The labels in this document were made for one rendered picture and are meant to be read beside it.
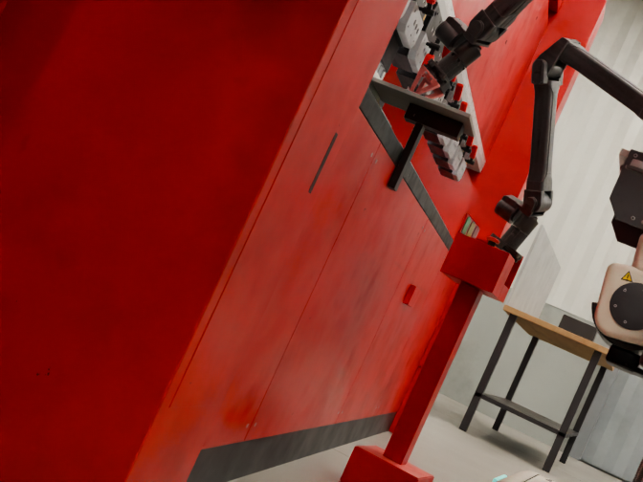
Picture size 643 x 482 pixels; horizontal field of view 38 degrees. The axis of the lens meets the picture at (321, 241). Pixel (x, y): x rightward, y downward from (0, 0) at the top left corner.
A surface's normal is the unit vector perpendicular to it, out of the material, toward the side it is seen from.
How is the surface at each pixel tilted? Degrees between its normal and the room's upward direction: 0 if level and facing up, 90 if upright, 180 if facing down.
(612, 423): 90
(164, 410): 90
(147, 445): 90
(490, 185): 90
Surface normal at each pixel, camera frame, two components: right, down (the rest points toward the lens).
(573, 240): -0.45, -0.26
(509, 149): -0.22, -0.15
